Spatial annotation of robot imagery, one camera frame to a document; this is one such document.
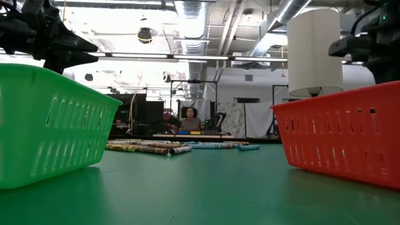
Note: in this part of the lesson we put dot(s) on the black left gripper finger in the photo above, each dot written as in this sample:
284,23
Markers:
82,46
68,62

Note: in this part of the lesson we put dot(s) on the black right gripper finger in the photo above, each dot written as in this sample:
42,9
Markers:
347,48
386,72

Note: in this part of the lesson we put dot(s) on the teal crayon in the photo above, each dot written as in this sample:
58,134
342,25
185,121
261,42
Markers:
204,146
248,147

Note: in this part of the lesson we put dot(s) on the white crayon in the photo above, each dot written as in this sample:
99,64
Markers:
226,145
180,150

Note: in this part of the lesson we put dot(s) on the black background robot arm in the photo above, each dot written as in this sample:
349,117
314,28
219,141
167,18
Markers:
218,122

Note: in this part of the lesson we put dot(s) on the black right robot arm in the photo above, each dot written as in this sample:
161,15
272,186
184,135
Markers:
386,15

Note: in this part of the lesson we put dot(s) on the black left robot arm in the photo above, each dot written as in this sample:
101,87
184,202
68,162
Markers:
34,12

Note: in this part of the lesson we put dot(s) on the black ceiling spotlight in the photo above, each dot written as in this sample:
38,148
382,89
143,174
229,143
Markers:
166,77
89,77

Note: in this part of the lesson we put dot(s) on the white cylindrical lamp shade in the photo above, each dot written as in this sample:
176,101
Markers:
312,53

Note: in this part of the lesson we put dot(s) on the long ceiling light bar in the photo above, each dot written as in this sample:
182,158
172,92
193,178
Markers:
139,55

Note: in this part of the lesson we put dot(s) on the green plastic basket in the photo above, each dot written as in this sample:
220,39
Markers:
47,131

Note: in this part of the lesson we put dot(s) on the red plastic basket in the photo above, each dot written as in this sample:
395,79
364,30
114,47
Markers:
343,147

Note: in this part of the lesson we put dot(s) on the black cabinet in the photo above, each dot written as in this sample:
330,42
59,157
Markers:
143,114

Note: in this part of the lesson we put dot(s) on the yellow crayon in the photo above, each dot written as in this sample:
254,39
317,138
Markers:
120,147

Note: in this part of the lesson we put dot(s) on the white hanging sheet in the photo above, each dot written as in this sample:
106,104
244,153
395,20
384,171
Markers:
259,120

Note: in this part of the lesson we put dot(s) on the person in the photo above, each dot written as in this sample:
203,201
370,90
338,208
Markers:
190,122

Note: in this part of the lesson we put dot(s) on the wooden background table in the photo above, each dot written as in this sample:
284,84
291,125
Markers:
193,136

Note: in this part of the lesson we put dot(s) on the green table mat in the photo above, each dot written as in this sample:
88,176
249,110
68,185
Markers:
200,187

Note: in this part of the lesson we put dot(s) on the black dome ceiling camera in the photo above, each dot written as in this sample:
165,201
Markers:
144,35

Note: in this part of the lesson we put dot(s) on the silver ceiling air duct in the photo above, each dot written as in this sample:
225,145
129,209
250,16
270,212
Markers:
192,18
290,9

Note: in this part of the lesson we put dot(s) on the black metal frame stand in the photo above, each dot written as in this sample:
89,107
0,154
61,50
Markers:
193,81

